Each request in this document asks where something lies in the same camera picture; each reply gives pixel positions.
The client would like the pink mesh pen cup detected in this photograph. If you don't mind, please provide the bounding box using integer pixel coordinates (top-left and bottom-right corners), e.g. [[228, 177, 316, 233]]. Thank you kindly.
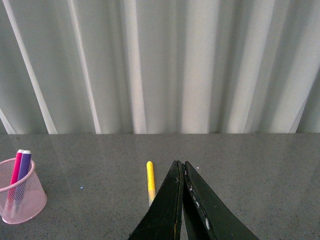
[[0, 158, 47, 225]]

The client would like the pink marker pen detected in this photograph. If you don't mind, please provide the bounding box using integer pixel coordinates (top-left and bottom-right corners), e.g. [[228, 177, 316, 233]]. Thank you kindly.
[[5, 149, 24, 213]]

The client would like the white pleated curtain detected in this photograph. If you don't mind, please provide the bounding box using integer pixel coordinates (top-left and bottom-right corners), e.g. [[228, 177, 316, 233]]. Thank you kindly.
[[0, 0, 320, 134]]

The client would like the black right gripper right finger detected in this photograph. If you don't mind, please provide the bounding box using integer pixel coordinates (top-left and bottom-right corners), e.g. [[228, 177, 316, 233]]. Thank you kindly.
[[183, 161, 258, 240]]

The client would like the purple marker pen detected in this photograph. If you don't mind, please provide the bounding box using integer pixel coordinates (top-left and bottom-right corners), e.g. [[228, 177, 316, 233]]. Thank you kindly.
[[14, 150, 32, 211]]

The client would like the yellow marker pen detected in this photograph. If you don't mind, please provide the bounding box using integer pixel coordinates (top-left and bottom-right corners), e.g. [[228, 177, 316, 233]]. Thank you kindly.
[[146, 161, 156, 206]]

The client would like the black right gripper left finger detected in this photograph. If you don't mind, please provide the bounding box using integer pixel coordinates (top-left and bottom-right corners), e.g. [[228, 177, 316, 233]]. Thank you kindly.
[[129, 160, 184, 240]]

